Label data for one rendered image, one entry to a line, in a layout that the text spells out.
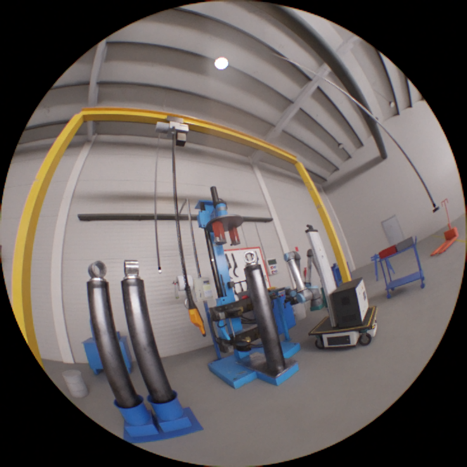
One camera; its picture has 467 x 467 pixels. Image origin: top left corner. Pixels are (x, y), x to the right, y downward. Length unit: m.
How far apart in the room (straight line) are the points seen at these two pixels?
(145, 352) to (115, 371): 0.33
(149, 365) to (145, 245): 3.13
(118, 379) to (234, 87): 7.16
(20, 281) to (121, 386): 1.26
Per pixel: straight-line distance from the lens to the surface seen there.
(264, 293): 1.87
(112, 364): 1.53
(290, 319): 4.06
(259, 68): 6.72
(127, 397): 1.66
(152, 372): 1.52
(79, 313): 4.22
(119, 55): 6.34
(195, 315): 1.39
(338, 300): 2.26
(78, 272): 4.27
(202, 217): 2.67
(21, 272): 1.94
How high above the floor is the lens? 1.25
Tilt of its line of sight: 19 degrees up
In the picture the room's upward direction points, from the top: 14 degrees counter-clockwise
